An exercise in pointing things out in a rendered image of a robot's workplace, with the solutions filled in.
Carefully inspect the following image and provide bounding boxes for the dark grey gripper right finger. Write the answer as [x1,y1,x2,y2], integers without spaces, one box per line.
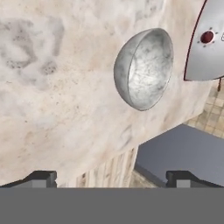
[164,170,224,189]

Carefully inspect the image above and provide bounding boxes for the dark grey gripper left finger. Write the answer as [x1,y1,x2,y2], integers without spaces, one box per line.
[0,170,58,189]

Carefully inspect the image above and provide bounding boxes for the grey metal bowl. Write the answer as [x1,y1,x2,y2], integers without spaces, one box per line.
[113,27,174,112]

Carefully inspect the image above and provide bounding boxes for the light wooden cupboard front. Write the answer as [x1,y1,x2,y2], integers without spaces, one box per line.
[58,146,139,189]

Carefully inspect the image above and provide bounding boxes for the silver appliance with red button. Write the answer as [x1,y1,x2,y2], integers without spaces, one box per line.
[183,0,224,82]

